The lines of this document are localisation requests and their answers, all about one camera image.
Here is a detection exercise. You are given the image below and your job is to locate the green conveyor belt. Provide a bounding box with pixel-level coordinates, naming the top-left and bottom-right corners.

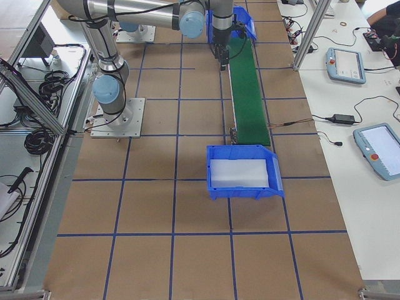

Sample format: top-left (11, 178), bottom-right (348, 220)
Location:
top-left (229, 37), bottom-right (271, 146)

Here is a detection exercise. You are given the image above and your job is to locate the teach pendant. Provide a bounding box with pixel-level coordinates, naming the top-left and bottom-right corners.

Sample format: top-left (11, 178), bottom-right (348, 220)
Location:
top-left (352, 122), bottom-right (399, 181)
top-left (326, 47), bottom-right (366, 84)

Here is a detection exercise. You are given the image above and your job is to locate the blue bin with white foam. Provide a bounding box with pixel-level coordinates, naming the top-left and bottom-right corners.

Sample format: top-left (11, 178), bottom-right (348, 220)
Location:
top-left (206, 145), bottom-right (284, 200)

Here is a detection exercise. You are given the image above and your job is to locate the black power adapter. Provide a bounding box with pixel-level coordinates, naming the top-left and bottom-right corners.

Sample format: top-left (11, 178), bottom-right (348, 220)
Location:
top-left (330, 114), bottom-right (356, 125)

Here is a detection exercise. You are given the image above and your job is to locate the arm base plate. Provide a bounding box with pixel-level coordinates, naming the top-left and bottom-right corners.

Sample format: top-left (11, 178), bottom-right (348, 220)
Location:
top-left (90, 98), bottom-right (145, 138)
top-left (116, 25), bottom-right (156, 44)

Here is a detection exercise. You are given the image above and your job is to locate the near teach pendant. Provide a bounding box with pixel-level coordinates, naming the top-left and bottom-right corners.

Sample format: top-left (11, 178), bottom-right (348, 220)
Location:
top-left (352, 122), bottom-right (399, 181)

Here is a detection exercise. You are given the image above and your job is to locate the aluminium frame post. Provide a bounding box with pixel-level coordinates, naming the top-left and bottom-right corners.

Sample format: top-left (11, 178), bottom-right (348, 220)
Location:
top-left (292, 0), bottom-right (330, 71)

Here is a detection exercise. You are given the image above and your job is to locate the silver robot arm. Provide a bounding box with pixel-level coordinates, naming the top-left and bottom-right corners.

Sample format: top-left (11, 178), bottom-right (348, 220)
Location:
top-left (59, 1), bottom-right (210, 132)
top-left (206, 0), bottom-right (233, 71)

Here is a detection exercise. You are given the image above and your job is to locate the far blue storage bin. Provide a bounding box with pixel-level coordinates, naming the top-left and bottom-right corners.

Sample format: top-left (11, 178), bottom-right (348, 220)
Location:
top-left (206, 6), bottom-right (257, 44)

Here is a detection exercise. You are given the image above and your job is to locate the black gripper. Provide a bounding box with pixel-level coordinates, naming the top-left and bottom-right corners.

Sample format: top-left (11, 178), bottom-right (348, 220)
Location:
top-left (212, 28), bottom-right (231, 71)

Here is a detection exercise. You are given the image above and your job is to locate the far teach pendant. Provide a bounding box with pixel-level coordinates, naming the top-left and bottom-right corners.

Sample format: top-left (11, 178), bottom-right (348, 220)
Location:
top-left (326, 47), bottom-right (366, 84)

